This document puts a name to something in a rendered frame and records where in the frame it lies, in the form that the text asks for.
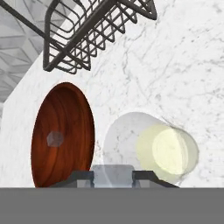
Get brown wooden bowl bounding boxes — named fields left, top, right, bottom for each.
left=31, top=81, right=96, bottom=188

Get glass of lemonade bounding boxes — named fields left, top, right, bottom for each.
left=102, top=111, right=200, bottom=186

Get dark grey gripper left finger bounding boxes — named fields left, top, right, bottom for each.
left=52, top=170, right=95, bottom=189

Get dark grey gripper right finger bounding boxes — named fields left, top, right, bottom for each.
left=131, top=170, right=179, bottom=189

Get dark wire dish rack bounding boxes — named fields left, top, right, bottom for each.
left=0, top=0, right=158, bottom=75

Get clear ice cube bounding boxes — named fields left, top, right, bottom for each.
left=46, top=131, right=65, bottom=148

